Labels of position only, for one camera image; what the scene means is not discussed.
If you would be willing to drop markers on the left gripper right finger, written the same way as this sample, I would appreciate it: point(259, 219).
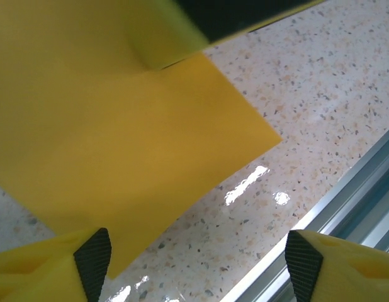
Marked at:
point(345, 270)

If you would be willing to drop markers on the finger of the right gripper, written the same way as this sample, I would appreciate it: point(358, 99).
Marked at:
point(163, 34)
point(232, 15)

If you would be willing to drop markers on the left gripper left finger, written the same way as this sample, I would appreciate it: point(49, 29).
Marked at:
point(40, 270)

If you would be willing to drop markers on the orange cloth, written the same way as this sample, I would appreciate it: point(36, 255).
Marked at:
point(119, 141)

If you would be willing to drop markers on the aluminium mounting beam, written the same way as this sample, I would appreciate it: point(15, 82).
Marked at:
point(355, 188)

